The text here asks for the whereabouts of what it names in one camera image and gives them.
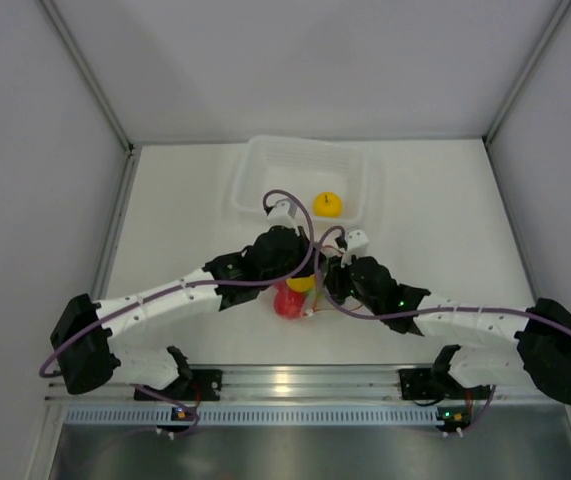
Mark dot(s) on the aluminium rail frame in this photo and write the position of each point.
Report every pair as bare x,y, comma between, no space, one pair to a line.
290,383

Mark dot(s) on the red fake apple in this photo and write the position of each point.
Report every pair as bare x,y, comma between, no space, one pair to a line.
289,304

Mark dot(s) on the white slotted cable duct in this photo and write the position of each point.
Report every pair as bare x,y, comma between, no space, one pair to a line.
235,415

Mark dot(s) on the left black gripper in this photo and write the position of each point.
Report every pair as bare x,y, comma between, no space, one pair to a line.
304,241

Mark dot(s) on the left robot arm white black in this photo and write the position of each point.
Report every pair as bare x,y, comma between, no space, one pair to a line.
93,339

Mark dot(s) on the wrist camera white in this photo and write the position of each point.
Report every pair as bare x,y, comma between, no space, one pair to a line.
283,215
356,246

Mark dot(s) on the yellow fake apple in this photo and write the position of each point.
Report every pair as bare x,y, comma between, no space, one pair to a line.
327,205

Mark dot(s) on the yellow fake lemon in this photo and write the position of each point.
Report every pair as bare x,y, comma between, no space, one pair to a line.
301,284

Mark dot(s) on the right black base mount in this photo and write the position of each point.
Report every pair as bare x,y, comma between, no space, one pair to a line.
417,384

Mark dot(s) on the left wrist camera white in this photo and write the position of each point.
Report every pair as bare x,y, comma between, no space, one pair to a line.
283,215

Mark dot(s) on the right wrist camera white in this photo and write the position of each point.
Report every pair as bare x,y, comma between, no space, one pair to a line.
356,246

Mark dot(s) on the clear zip top bag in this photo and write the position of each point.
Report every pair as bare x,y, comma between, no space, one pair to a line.
313,301

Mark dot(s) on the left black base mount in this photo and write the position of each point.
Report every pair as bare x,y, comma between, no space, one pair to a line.
205,386

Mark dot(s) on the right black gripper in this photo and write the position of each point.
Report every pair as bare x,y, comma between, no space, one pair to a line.
335,276

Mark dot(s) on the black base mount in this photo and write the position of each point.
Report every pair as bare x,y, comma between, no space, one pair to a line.
417,384
205,386

